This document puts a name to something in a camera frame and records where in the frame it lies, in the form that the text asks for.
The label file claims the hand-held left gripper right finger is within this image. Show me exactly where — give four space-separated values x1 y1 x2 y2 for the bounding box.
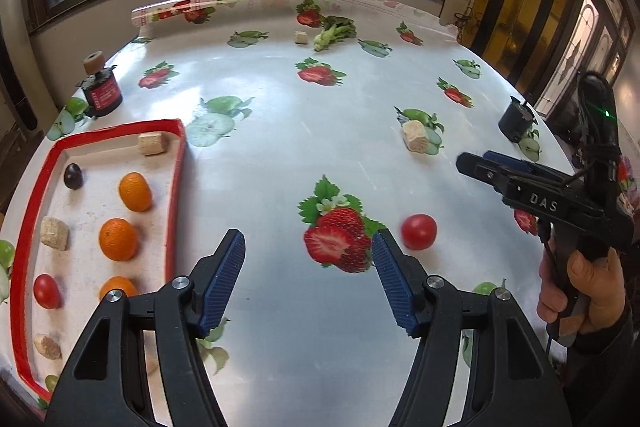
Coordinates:
371 228 573 427

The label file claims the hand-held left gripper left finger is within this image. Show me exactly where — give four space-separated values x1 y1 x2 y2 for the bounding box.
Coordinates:
44 228 247 427

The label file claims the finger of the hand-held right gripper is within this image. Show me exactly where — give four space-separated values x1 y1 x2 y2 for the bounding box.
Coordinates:
455 151 517 194
482 149 567 182

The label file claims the red tomato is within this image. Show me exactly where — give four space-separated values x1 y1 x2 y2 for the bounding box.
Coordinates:
401 213 438 251
33 273 64 310

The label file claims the orange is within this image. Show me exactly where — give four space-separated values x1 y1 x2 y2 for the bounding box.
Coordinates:
98 276 138 303
118 172 153 212
98 218 139 263

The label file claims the red rimmed white tray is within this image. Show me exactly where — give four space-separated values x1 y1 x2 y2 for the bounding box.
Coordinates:
9 119 188 400

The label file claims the dark purple grape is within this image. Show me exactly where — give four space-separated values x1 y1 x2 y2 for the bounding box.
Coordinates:
63 163 84 190

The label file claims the person's right forearm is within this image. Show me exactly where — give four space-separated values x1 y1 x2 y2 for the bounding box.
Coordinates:
560 302 640 427

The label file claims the person's right hand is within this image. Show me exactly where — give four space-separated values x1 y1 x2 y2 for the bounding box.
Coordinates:
536 247 629 334

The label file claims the plain black motor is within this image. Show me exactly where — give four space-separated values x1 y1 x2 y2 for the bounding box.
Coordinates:
497 96 538 142

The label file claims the fruit printed tablecloth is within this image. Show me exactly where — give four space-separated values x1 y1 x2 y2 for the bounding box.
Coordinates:
0 0 586 427

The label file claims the white patterned glass door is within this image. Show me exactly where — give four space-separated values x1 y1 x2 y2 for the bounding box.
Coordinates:
532 0 640 118

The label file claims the green leafy vegetable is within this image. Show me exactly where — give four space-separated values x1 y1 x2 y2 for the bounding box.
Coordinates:
312 16 357 52

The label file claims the black motor with red label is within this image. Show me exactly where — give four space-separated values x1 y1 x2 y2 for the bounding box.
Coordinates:
80 52 123 118

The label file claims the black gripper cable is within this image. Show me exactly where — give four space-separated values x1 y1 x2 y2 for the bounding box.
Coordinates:
537 222 558 343

